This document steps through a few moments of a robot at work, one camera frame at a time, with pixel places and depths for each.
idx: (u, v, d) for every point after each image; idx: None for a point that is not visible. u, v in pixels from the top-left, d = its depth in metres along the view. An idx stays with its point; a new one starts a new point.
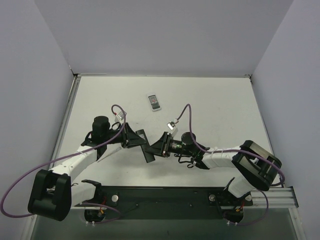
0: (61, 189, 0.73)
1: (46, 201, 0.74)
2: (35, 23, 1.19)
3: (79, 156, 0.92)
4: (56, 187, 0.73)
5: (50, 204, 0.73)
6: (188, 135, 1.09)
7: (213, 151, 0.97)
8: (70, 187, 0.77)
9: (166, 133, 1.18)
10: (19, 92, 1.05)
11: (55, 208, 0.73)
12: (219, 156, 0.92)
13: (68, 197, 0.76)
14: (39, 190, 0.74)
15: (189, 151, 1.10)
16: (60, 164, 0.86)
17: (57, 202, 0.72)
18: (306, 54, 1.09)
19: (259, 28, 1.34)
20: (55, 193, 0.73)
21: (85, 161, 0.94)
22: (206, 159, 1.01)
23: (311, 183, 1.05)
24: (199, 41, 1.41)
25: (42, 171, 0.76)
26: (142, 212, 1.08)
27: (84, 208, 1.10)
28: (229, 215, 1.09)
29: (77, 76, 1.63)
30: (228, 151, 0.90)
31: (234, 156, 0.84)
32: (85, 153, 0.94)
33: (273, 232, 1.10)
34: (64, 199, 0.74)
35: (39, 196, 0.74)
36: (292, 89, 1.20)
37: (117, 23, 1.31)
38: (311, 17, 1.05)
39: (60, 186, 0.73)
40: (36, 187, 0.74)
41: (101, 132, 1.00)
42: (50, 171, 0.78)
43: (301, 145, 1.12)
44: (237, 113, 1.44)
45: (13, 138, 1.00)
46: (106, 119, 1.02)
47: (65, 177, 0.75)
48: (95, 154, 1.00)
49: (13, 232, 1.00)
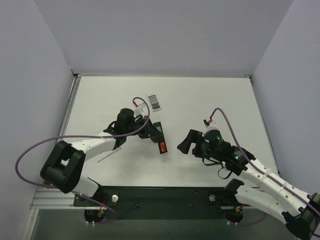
0: (74, 163, 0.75)
1: (56, 170, 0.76)
2: (35, 23, 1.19)
3: (98, 140, 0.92)
4: (71, 160, 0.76)
5: (59, 173, 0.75)
6: (214, 132, 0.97)
7: (268, 175, 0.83)
8: (82, 165, 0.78)
9: (192, 130, 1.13)
10: (19, 92, 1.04)
11: (62, 178, 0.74)
12: (277, 190, 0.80)
13: (76, 175, 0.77)
14: (55, 157, 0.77)
15: (214, 149, 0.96)
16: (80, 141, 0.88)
17: (67, 174, 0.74)
18: (306, 54, 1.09)
19: (259, 28, 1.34)
20: (68, 165, 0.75)
21: (103, 146, 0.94)
22: (248, 174, 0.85)
23: (311, 183, 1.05)
24: (199, 42, 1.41)
25: (64, 142, 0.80)
26: (142, 211, 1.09)
27: (84, 207, 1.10)
28: (229, 215, 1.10)
29: (77, 76, 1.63)
30: (289, 193, 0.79)
31: (303, 210, 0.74)
32: (105, 139, 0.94)
33: (273, 232, 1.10)
34: (74, 174, 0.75)
35: (52, 163, 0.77)
36: (292, 88, 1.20)
37: (117, 24, 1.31)
38: (311, 18, 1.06)
39: (75, 160, 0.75)
40: (54, 154, 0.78)
41: (124, 123, 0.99)
42: (70, 143, 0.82)
43: (302, 145, 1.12)
44: (237, 113, 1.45)
45: (13, 138, 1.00)
46: (131, 112, 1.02)
47: (81, 154, 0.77)
48: (114, 143, 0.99)
49: (13, 233, 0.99)
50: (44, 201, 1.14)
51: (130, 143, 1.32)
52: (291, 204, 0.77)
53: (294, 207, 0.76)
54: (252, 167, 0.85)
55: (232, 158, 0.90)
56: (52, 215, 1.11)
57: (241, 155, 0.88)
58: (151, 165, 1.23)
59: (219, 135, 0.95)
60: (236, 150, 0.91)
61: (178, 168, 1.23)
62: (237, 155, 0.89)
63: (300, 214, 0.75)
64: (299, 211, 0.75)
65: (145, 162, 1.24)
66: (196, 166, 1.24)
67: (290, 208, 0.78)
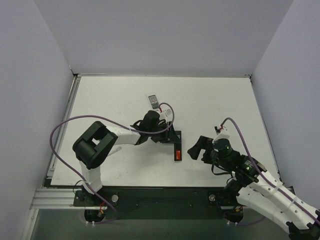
0: (107, 141, 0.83)
1: (89, 146, 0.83)
2: (34, 23, 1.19)
3: (128, 130, 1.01)
4: (104, 138, 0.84)
5: (91, 149, 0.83)
6: (223, 141, 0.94)
7: (278, 189, 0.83)
8: (112, 146, 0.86)
9: (202, 137, 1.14)
10: (19, 92, 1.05)
11: (92, 154, 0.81)
12: (287, 204, 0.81)
13: (105, 154, 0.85)
14: (90, 134, 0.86)
15: (224, 159, 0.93)
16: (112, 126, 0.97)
17: (99, 150, 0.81)
18: (306, 54, 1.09)
19: (259, 28, 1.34)
20: (101, 142, 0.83)
21: (128, 138, 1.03)
22: (259, 186, 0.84)
23: (311, 183, 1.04)
24: (198, 41, 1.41)
25: (100, 122, 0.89)
26: (142, 211, 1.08)
27: (84, 207, 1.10)
28: (229, 215, 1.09)
29: (77, 76, 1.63)
30: (299, 207, 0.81)
31: (311, 226, 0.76)
32: (132, 132, 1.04)
33: (273, 232, 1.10)
34: (104, 152, 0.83)
35: (87, 138, 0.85)
36: (293, 88, 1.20)
37: (117, 24, 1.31)
38: (311, 18, 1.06)
39: (108, 138, 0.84)
40: (90, 130, 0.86)
41: (149, 123, 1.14)
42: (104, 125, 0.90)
43: (302, 144, 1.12)
44: (237, 113, 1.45)
45: (13, 138, 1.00)
46: (157, 114, 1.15)
47: (114, 135, 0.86)
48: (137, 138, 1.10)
49: (13, 233, 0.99)
50: (44, 201, 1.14)
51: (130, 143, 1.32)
52: (300, 219, 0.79)
53: (302, 222, 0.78)
54: (264, 180, 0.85)
55: (242, 168, 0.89)
56: (52, 215, 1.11)
57: (251, 166, 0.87)
58: (151, 165, 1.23)
59: (228, 144, 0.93)
60: (246, 160, 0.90)
61: (178, 168, 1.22)
62: (247, 166, 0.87)
63: (307, 229, 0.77)
64: (307, 227, 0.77)
65: (145, 162, 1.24)
66: (196, 166, 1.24)
67: (298, 222, 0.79)
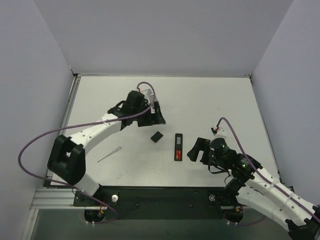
0: (73, 158, 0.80)
1: (61, 165, 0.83)
2: (35, 24, 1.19)
3: (101, 126, 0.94)
4: (70, 155, 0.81)
5: (64, 166, 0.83)
6: (219, 139, 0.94)
7: (274, 185, 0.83)
8: (83, 157, 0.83)
9: (199, 139, 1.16)
10: (19, 92, 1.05)
11: (67, 172, 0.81)
12: (283, 200, 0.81)
13: (81, 165, 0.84)
14: (58, 152, 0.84)
15: (220, 158, 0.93)
16: (80, 132, 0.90)
17: (69, 168, 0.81)
18: (306, 53, 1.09)
19: (259, 28, 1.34)
20: (69, 160, 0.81)
21: (106, 131, 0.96)
22: (255, 182, 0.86)
23: (311, 183, 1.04)
24: (198, 42, 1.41)
25: (63, 136, 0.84)
26: (142, 211, 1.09)
27: (84, 208, 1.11)
28: (229, 215, 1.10)
29: (77, 76, 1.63)
30: (295, 203, 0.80)
31: (309, 222, 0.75)
32: (108, 123, 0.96)
33: (273, 232, 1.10)
34: (76, 167, 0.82)
35: (57, 158, 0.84)
36: (292, 88, 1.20)
37: (117, 24, 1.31)
38: (311, 18, 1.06)
39: (74, 154, 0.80)
40: (56, 149, 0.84)
41: (133, 104, 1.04)
42: (68, 137, 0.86)
43: (302, 144, 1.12)
44: (237, 113, 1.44)
45: (13, 138, 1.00)
46: (139, 94, 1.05)
47: (79, 148, 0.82)
48: (120, 125, 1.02)
49: (13, 233, 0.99)
50: (44, 201, 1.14)
51: (129, 143, 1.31)
52: (296, 215, 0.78)
53: (299, 218, 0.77)
54: (260, 177, 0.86)
55: (238, 166, 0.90)
56: (52, 215, 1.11)
57: (247, 164, 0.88)
58: (150, 164, 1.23)
59: (224, 143, 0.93)
60: (242, 158, 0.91)
61: (178, 168, 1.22)
62: (243, 164, 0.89)
63: (305, 225, 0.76)
64: (305, 223, 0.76)
65: (145, 162, 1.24)
66: (196, 166, 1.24)
67: (296, 218, 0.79)
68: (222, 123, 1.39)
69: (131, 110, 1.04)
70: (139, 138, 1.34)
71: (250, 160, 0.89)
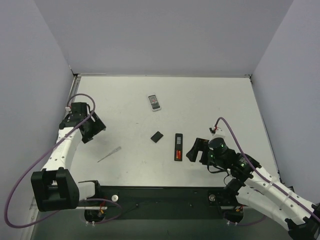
0: (63, 183, 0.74)
1: (53, 197, 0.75)
2: (35, 24, 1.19)
3: (65, 142, 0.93)
4: (58, 183, 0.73)
5: (59, 197, 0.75)
6: (218, 139, 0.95)
7: (273, 184, 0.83)
8: (71, 176, 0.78)
9: (198, 139, 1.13)
10: (19, 92, 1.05)
11: (66, 198, 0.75)
12: (282, 199, 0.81)
13: (72, 184, 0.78)
14: (40, 192, 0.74)
15: (219, 157, 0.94)
16: (50, 159, 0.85)
17: (65, 194, 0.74)
18: (306, 53, 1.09)
19: (259, 28, 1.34)
20: (60, 188, 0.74)
21: (72, 144, 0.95)
22: (254, 181, 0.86)
23: (311, 183, 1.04)
24: (198, 42, 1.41)
25: (36, 173, 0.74)
26: (142, 211, 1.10)
27: (84, 208, 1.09)
28: (229, 214, 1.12)
29: (77, 76, 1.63)
30: (294, 202, 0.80)
31: (308, 220, 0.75)
32: (69, 137, 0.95)
33: (274, 231, 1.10)
34: (70, 189, 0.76)
35: (44, 196, 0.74)
36: (292, 88, 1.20)
37: (117, 24, 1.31)
38: (311, 18, 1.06)
39: (61, 180, 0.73)
40: (37, 189, 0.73)
41: (81, 112, 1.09)
42: (43, 171, 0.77)
43: (302, 144, 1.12)
44: (237, 113, 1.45)
45: (13, 138, 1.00)
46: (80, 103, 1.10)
47: (63, 171, 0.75)
48: (79, 133, 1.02)
49: (13, 233, 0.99)
50: None
51: (129, 143, 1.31)
52: (295, 214, 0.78)
53: (298, 217, 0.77)
54: (258, 176, 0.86)
55: (237, 165, 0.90)
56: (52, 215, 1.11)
57: (246, 163, 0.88)
58: (150, 165, 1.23)
59: (223, 142, 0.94)
60: (241, 157, 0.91)
61: (178, 168, 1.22)
62: (242, 163, 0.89)
63: (304, 223, 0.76)
64: (304, 221, 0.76)
65: (145, 162, 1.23)
66: (196, 166, 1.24)
67: (295, 217, 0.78)
68: (220, 123, 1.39)
69: (82, 116, 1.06)
70: (139, 138, 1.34)
71: (248, 159, 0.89)
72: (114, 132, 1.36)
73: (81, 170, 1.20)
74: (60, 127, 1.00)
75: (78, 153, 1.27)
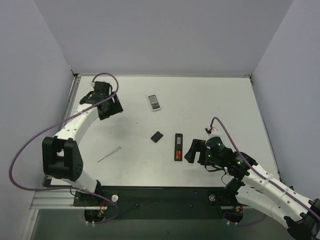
0: (69, 152, 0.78)
1: (58, 164, 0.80)
2: (34, 23, 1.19)
3: (80, 116, 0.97)
4: (65, 151, 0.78)
5: (63, 165, 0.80)
6: (216, 138, 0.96)
7: (269, 180, 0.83)
8: (77, 149, 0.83)
9: (195, 139, 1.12)
10: (19, 92, 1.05)
11: (68, 167, 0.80)
12: (279, 195, 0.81)
13: (77, 157, 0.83)
14: (48, 156, 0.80)
15: (216, 156, 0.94)
16: (64, 129, 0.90)
17: (69, 163, 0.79)
18: (305, 53, 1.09)
19: (259, 28, 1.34)
20: (65, 157, 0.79)
21: (87, 120, 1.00)
22: (250, 179, 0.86)
23: (311, 183, 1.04)
24: (198, 42, 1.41)
25: (48, 138, 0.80)
26: (142, 211, 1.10)
27: (84, 208, 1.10)
28: (229, 214, 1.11)
29: (77, 76, 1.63)
30: (291, 198, 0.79)
31: (305, 216, 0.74)
32: (86, 113, 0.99)
33: (274, 232, 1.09)
34: (74, 160, 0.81)
35: (51, 161, 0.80)
36: (292, 88, 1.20)
37: (117, 24, 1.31)
38: (310, 18, 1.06)
39: (68, 149, 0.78)
40: (46, 153, 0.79)
41: (103, 92, 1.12)
42: (54, 137, 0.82)
43: (301, 144, 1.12)
44: (237, 113, 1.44)
45: (13, 137, 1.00)
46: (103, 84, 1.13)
47: (71, 142, 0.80)
48: (96, 111, 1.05)
49: (13, 233, 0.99)
50: (44, 201, 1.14)
51: (129, 143, 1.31)
52: (292, 210, 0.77)
53: (295, 213, 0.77)
54: (254, 173, 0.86)
55: (234, 163, 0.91)
56: (52, 215, 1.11)
57: (242, 161, 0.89)
58: (150, 164, 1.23)
59: (220, 141, 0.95)
60: (237, 156, 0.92)
61: (178, 168, 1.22)
62: (238, 161, 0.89)
63: (301, 219, 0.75)
64: (301, 217, 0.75)
65: (145, 162, 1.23)
66: (196, 166, 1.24)
67: (292, 213, 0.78)
68: (217, 123, 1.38)
69: (102, 96, 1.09)
70: (139, 138, 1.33)
71: (244, 157, 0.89)
72: (114, 132, 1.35)
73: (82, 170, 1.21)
74: (80, 103, 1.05)
75: None
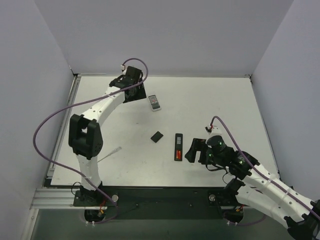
0: (91, 133, 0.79)
1: (81, 140, 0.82)
2: (34, 23, 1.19)
3: (107, 99, 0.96)
4: (88, 130, 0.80)
5: (85, 142, 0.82)
6: (217, 136, 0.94)
7: (271, 181, 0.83)
8: (100, 130, 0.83)
9: (195, 139, 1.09)
10: (19, 92, 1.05)
11: (89, 144, 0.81)
12: (281, 196, 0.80)
13: (98, 137, 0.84)
14: (73, 131, 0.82)
15: (217, 155, 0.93)
16: (90, 109, 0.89)
17: (90, 142, 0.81)
18: (305, 53, 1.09)
19: (259, 28, 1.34)
20: (87, 136, 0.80)
21: (114, 103, 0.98)
22: (252, 179, 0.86)
23: (311, 183, 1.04)
24: (198, 42, 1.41)
25: (75, 115, 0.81)
26: (142, 211, 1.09)
27: (84, 208, 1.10)
28: (229, 214, 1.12)
29: (77, 76, 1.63)
30: (293, 199, 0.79)
31: (307, 217, 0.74)
32: (113, 96, 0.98)
33: (274, 232, 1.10)
34: (95, 140, 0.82)
35: (75, 136, 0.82)
36: (292, 87, 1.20)
37: (117, 24, 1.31)
38: (311, 17, 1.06)
39: (91, 129, 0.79)
40: (71, 128, 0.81)
41: (133, 77, 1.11)
42: (81, 115, 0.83)
43: (301, 144, 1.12)
44: (237, 113, 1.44)
45: (13, 137, 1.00)
46: (135, 69, 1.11)
47: (95, 123, 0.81)
48: (123, 96, 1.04)
49: (13, 234, 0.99)
50: (44, 201, 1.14)
51: (130, 143, 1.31)
52: (295, 211, 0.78)
53: (297, 214, 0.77)
54: (256, 173, 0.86)
55: (235, 163, 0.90)
56: (52, 215, 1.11)
57: (244, 161, 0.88)
58: (150, 164, 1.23)
59: (222, 140, 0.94)
60: (239, 155, 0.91)
61: (178, 168, 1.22)
62: (240, 160, 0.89)
63: (303, 221, 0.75)
64: (303, 218, 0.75)
65: (145, 162, 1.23)
66: (196, 166, 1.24)
67: (294, 214, 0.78)
68: (218, 123, 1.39)
69: (131, 82, 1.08)
70: (139, 137, 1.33)
71: (246, 157, 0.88)
72: (114, 132, 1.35)
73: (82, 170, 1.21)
74: (110, 85, 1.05)
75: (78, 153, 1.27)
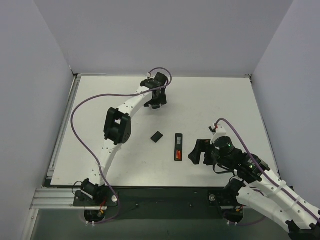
0: (124, 124, 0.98)
1: (114, 129, 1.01)
2: (34, 23, 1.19)
3: (137, 97, 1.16)
4: (121, 122, 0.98)
5: (117, 131, 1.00)
6: (224, 138, 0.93)
7: (282, 188, 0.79)
8: (130, 123, 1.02)
9: (200, 141, 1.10)
10: (19, 92, 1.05)
11: (120, 133, 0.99)
12: (291, 204, 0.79)
13: (128, 128, 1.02)
14: (108, 121, 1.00)
15: (225, 157, 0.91)
16: (124, 104, 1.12)
17: (122, 132, 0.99)
18: (305, 53, 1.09)
19: (259, 28, 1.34)
20: (121, 126, 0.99)
21: (142, 101, 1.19)
22: (262, 185, 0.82)
23: (311, 183, 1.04)
24: (198, 41, 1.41)
25: (112, 109, 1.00)
26: (142, 211, 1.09)
27: (84, 208, 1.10)
28: (229, 214, 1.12)
29: (77, 76, 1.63)
30: (302, 207, 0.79)
31: (314, 226, 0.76)
32: (143, 95, 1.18)
33: (273, 232, 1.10)
34: (126, 130, 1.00)
35: (109, 125, 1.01)
36: (292, 87, 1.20)
37: (116, 24, 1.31)
38: (310, 17, 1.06)
39: (124, 122, 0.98)
40: (107, 119, 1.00)
41: (160, 81, 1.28)
42: (116, 109, 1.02)
43: (301, 143, 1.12)
44: (237, 113, 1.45)
45: (13, 137, 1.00)
46: (161, 74, 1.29)
47: (127, 117, 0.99)
48: (150, 95, 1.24)
49: (13, 234, 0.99)
50: (44, 201, 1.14)
51: (129, 142, 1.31)
52: (303, 220, 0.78)
53: (305, 223, 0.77)
54: (266, 179, 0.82)
55: (245, 166, 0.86)
56: (52, 215, 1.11)
57: (254, 165, 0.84)
58: (150, 164, 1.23)
59: (230, 142, 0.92)
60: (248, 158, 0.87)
61: (178, 168, 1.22)
62: (250, 164, 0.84)
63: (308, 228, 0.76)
64: (310, 227, 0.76)
65: (145, 162, 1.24)
66: (196, 166, 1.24)
67: (300, 222, 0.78)
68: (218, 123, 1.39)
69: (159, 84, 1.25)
70: (139, 137, 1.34)
71: (256, 161, 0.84)
72: None
73: (82, 170, 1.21)
74: (141, 84, 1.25)
75: (78, 153, 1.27)
